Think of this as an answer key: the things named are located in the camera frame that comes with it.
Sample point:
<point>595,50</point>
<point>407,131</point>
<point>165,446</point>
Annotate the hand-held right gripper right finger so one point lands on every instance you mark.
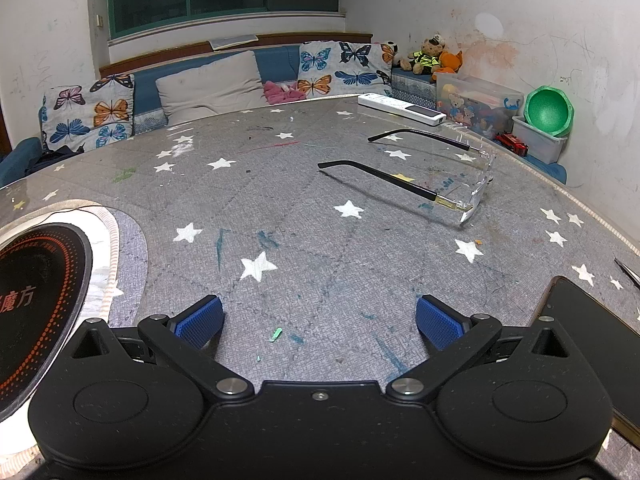
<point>440,322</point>

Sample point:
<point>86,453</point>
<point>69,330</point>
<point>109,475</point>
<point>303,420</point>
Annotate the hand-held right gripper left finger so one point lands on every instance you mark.
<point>200,322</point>

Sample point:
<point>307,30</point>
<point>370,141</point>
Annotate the rimless eyeglasses with black temples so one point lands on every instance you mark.
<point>425,192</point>

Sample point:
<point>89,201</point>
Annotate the black smartphone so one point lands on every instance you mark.
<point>590,330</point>

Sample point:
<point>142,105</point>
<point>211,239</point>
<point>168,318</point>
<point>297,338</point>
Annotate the grey star print tablecloth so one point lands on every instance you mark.
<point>300,210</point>

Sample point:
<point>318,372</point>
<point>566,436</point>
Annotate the black round induction cooktop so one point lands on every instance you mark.
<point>40,285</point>

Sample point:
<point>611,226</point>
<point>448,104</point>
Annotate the red toy truck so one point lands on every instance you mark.
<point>512,142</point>

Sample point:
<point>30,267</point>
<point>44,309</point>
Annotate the thin metal rod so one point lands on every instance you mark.
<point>627,272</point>

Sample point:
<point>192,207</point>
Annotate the white plastic bin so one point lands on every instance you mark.
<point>537,145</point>

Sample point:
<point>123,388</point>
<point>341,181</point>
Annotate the white remote control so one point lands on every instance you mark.
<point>400,107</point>

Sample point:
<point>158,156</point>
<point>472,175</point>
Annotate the dark cloth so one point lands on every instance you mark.
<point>50,160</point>

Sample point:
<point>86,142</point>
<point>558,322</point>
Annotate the clear plastic toy box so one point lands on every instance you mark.
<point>475,100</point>

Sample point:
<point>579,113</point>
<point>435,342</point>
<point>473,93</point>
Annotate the butterfly print cushion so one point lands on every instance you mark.
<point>345,67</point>
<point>95,110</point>

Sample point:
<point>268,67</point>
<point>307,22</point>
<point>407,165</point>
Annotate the grey pillow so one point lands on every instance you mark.
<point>210,85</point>

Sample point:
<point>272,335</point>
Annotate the green plastic bowl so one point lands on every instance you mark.
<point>547,110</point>

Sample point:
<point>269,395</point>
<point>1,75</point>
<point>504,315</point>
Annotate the pink cloth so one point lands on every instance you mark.
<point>277,92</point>

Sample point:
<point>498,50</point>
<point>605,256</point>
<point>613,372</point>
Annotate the orange plush toy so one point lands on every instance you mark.
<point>451,60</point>

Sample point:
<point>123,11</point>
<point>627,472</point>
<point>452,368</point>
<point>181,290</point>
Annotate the brown teddy bear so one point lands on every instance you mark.
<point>429,57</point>

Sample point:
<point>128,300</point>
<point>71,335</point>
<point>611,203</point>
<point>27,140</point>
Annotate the blue sofa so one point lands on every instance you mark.
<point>275,62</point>

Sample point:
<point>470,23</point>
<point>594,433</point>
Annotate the black and white plush toy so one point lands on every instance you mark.
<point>395,50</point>

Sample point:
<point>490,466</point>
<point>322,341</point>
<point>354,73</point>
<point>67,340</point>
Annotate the book on window ledge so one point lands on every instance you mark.
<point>232,42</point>

